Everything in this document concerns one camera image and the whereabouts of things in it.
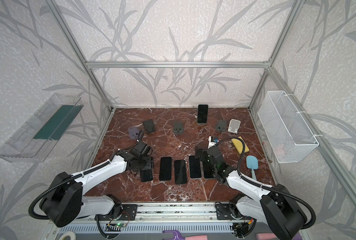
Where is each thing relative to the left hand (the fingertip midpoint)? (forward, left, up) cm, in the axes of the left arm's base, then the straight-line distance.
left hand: (152, 161), depth 87 cm
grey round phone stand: (+29, -46, -3) cm, 54 cm away
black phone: (-2, -8, -6) cm, 10 cm away
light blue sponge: (0, -60, -3) cm, 60 cm away
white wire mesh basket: (-2, -63, +32) cm, 71 cm away
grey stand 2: (+22, +17, -3) cm, 28 cm away
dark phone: (+32, -31, +7) cm, 45 cm away
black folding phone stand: (+26, +6, -1) cm, 27 cm away
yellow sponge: (+12, -54, -1) cm, 55 cm away
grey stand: (+28, -14, -5) cm, 32 cm away
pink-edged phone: (-8, +2, -1) cm, 8 cm away
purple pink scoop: (-35, -56, 0) cm, 66 cm away
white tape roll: (-34, +33, -3) cm, 48 cm away
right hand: (+8, -30, +7) cm, 32 cm away
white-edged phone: (-3, -26, -4) cm, 26 cm away
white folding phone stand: (+26, -53, +1) cm, 59 cm away
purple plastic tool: (-35, -17, -3) cm, 39 cm away
